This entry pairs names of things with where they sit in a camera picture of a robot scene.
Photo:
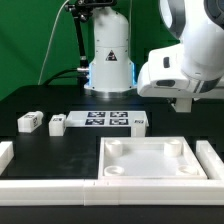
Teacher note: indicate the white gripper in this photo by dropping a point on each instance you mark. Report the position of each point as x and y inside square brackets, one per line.
[181, 105]

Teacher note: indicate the white square tabletop part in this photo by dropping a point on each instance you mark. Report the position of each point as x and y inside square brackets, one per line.
[148, 158]

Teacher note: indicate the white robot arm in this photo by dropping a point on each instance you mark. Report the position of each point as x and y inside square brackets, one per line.
[194, 67]

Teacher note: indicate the white fiducial marker sheet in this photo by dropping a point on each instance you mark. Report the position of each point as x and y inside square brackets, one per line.
[105, 118]

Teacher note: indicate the white U-shaped obstacle fence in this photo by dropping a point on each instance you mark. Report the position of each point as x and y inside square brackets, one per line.
[123, 191]

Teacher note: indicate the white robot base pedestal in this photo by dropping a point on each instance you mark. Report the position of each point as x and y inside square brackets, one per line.
[111, 72]

